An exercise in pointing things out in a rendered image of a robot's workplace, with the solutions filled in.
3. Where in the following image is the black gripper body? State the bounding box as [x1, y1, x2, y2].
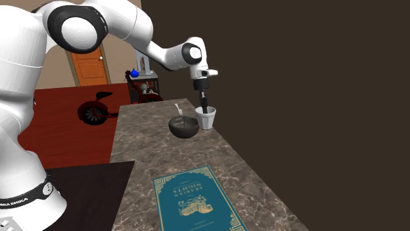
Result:
[193, 78, 210, 93]

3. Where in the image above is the dark robot stand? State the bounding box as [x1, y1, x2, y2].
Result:
[42, 161, 135, 231]

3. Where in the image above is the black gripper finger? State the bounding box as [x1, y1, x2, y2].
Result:
[199, 91, 209, 115]

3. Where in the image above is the dark side table with items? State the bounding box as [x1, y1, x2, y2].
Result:
[125, 49, 160, 104]

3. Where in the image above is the red and black bicycle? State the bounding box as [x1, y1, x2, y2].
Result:
[77, 78, 164, 126]

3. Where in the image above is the white ribbed cup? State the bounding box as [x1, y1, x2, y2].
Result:
[194, 106, 217, 131]

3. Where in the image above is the orange door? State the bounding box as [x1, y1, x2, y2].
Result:
[65, 44, 112, 87]

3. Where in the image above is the teal book with gold print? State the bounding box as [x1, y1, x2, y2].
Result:
[152, 165, 249, 231]

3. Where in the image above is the dark grey bowl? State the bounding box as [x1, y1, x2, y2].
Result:
[168, 115, 200, 139]

